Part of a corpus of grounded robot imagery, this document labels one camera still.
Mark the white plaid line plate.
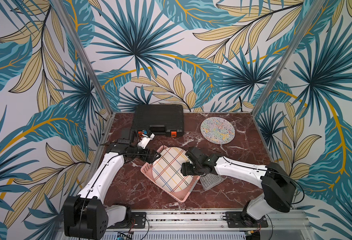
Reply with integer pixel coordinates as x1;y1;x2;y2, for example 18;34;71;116
152;147;193;193

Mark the grey striped microfibre cloth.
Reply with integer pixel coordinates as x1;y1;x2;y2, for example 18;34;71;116
200;174;226;191

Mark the colourful squiggle pattern plate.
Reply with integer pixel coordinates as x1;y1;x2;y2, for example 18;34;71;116
200;117;236;145

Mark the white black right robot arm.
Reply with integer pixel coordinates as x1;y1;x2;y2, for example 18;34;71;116
181;147;297;225

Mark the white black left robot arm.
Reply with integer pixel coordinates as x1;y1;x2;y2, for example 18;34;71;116
63;130;161;240

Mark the black plastic tool case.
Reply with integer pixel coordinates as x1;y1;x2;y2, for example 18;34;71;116
131;104;185;138

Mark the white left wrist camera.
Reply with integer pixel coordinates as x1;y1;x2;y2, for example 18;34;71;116
137;130;155;149

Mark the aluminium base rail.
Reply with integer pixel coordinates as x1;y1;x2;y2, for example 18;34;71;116
54;209;314;240

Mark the left aluminium corner post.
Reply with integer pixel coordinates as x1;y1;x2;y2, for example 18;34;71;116
51;0;113;118

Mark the aluminium corner post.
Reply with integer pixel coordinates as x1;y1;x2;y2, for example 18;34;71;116
252;0;325;117
51;0;113;118

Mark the right aluminium corner post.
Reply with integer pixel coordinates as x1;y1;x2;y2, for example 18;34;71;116
252;0;325;117

